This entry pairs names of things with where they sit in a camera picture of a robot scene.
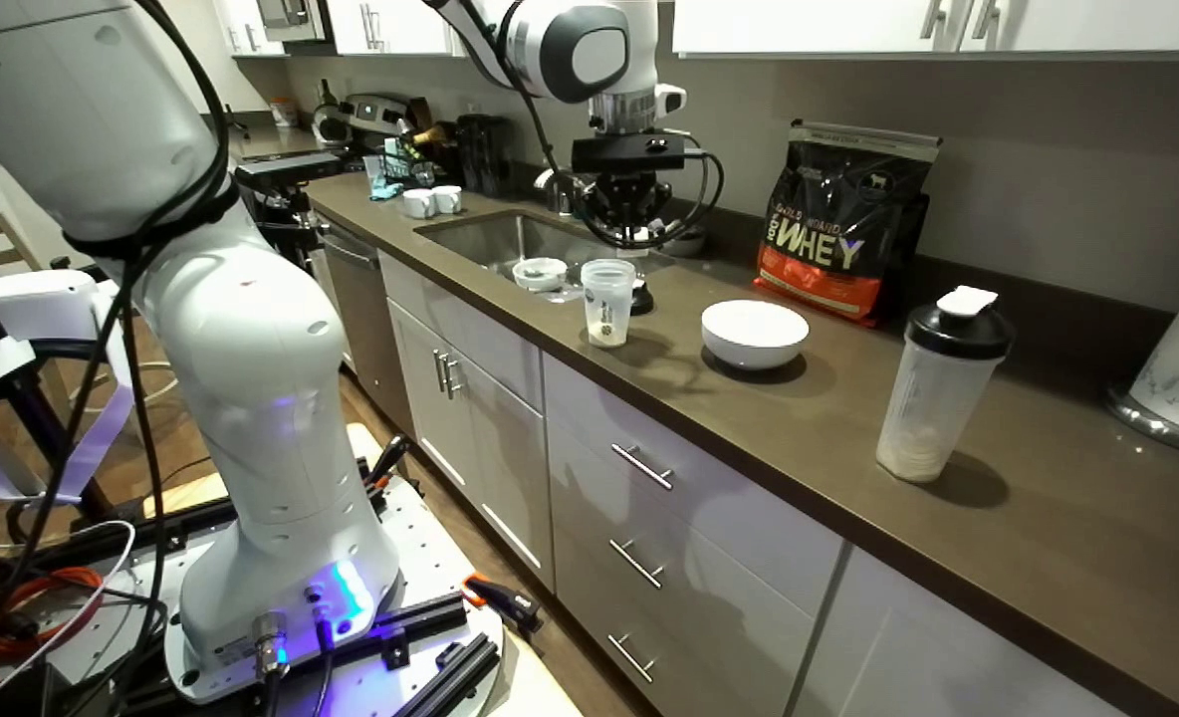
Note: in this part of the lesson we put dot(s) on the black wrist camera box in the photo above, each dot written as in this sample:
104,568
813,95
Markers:
629,152

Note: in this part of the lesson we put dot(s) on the black aluminium rail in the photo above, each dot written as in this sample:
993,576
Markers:
451,679
424,617

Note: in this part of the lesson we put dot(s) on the small white mug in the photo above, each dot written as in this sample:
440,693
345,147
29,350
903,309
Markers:
448,200
416,203

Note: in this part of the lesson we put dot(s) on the shaker bottle with black lid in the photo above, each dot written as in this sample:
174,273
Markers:
931,410

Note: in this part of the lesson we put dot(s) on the black whey protein bag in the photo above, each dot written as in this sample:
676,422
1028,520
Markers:
855,239

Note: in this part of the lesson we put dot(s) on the stainless dishwasher front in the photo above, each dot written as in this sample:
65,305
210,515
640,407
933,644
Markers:
365,318

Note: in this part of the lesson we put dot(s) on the black orange clamp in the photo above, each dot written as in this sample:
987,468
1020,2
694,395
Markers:
382,463
503,600

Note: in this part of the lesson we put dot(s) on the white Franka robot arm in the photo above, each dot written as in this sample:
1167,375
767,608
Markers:
258,399

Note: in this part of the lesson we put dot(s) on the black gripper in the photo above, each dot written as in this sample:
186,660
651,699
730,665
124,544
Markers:
629,197

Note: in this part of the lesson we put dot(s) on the perforated metal robot table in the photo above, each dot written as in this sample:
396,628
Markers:
445,544

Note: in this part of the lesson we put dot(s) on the teal glass jar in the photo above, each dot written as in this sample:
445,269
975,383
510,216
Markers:
386,174

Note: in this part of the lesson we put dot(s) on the white round container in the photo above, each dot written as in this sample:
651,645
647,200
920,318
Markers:
538,277

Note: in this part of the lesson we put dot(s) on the light wood board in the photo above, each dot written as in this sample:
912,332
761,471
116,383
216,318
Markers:
186,495

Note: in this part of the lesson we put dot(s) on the black stove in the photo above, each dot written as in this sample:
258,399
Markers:
293,183

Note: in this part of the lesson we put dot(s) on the stainless steel sink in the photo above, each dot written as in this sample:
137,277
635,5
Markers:
485,239

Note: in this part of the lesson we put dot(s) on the loose black shaker lid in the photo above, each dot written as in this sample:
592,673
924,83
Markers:
643,305

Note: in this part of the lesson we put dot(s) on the clear open shaker bottle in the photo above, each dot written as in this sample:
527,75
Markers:
608,325

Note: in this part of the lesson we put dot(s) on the black coffee maker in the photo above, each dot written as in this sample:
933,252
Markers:
485,155

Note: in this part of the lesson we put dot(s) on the white upper kitchen cabinets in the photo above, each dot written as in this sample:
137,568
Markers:
1082,20

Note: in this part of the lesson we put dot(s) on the white ceramic bowl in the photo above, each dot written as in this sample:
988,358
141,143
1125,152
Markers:
754,345

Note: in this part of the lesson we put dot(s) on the grey lower kitchen cabinets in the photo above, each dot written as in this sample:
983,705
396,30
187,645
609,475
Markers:
724,560

